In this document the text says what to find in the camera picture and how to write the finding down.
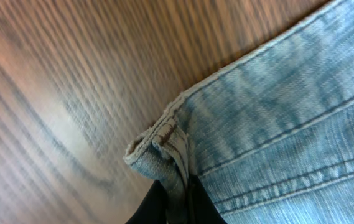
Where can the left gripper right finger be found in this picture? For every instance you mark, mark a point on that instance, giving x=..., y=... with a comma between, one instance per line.
x=201, y=209

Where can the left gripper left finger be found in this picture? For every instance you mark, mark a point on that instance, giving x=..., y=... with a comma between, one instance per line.
x=152, y=210

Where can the light blue denim shorts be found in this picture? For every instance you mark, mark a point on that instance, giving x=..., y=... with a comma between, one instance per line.
x=271, y=136

